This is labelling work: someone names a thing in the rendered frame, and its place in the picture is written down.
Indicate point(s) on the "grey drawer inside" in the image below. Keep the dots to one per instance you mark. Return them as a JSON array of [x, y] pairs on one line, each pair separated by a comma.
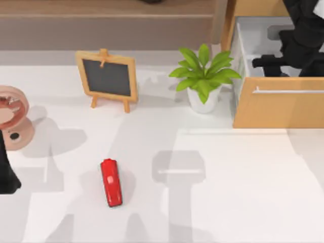
[[253, 38]]

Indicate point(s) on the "pale wooden drawer front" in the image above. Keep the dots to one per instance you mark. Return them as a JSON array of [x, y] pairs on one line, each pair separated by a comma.
[[278, 111]]

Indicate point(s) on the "wooden cupboard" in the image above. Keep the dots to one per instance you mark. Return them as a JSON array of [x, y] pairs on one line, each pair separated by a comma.
[[255, 7]]

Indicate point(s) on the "green plant in white pot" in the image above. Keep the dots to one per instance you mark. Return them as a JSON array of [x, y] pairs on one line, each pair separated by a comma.
[[204, 80]]

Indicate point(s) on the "wooden framed blackboard easel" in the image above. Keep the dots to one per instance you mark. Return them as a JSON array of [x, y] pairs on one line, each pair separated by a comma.
[[106, 78]]

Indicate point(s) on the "brown wooden shelf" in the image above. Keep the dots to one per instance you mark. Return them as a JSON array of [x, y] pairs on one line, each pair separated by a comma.
[[106, 22]]

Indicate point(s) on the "red stapler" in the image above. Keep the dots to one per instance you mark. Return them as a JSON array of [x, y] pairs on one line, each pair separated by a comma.
[[112, 184]]

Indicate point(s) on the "pink desk fan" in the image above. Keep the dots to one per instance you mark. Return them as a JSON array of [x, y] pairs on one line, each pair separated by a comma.
[[15, 119]]

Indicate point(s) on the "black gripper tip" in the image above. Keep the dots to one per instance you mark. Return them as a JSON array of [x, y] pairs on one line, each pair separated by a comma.
[[6, 174]]

